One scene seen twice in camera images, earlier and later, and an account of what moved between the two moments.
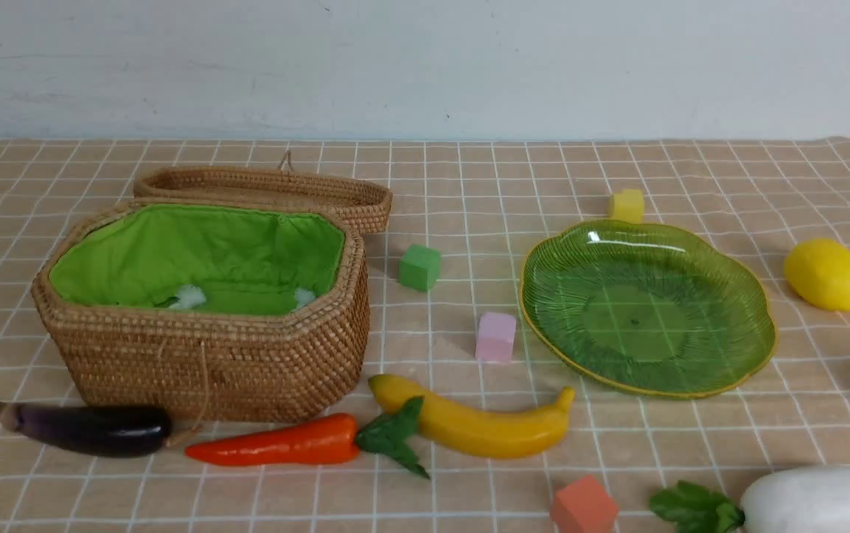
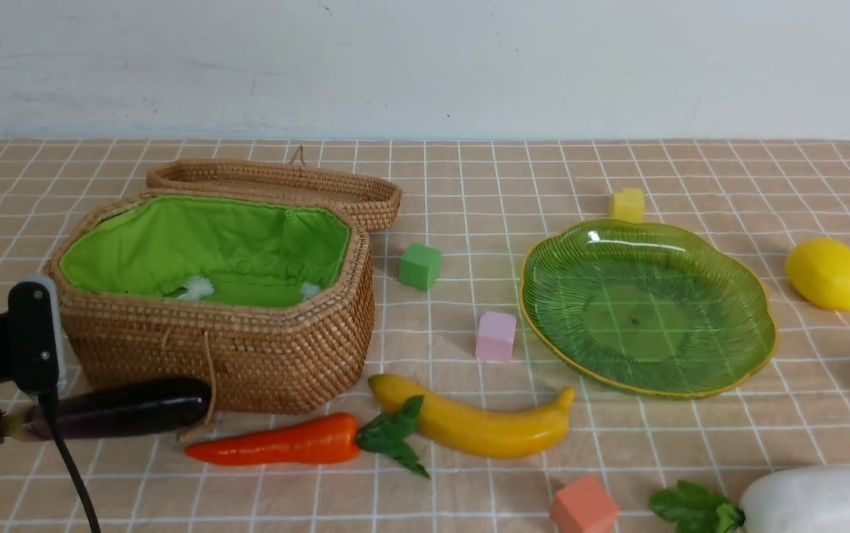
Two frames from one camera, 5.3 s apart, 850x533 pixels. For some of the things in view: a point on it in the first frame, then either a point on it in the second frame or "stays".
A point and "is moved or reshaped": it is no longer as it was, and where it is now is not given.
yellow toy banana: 471,429 stays
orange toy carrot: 329,439 stays
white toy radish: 816,499 stays
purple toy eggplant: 92,431 is moved or reshaped
